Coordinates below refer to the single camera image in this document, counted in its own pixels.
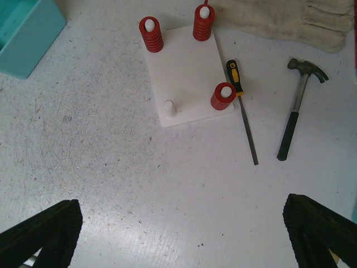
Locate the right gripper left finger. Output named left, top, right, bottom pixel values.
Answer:
left=1, top=199, right=83, bottom=267

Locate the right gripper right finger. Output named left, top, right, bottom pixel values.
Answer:
left=283, top=193, right=356, bottom=267

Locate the black handled hammer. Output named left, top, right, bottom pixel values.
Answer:
left=277, top=58, right=329, bottom=161

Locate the large red spring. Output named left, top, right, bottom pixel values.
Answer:
left=139, top=16, right=163, bottom=53
left=192, top=1, right=215, bottom=41
left=210, top=82, right=236, bottom=111

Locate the yellow black handled file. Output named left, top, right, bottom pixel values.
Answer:
left=226, top=59, right=259, bottom=165

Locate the white peg board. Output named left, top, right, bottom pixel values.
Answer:
left=144, top=26, right=234, bottom=127

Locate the teal plastic tray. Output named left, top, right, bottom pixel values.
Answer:
left=1, top=1, right=66, bottom=79

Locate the beige work glove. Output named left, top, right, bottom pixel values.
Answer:
left=209, top=0, right=354, bottom=54

